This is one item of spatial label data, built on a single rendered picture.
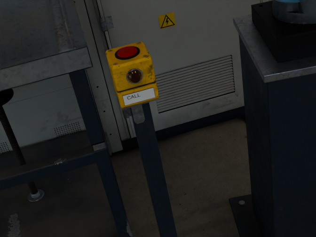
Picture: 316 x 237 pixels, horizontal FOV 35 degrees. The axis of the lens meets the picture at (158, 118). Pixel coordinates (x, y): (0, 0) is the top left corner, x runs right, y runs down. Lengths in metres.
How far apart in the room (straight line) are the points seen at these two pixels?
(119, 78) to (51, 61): 0.27
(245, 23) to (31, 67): 0.57
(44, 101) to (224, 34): 0.76
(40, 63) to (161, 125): 1.05
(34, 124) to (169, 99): 0.56
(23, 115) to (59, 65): 0.88
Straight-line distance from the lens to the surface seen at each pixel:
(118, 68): 0.97
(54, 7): 1.45
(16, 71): 1.21
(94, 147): 1.37
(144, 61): 0.97
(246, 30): 1.35
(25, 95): 2.02
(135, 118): 1.06
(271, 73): 1.16
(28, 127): 2.10
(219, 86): 2.15
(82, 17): 1.90
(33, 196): 1.85
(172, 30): 1.97
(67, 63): 1.21
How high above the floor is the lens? 1.36
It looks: 35 degrees down
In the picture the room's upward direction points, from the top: 11 degrees counter-clockwise
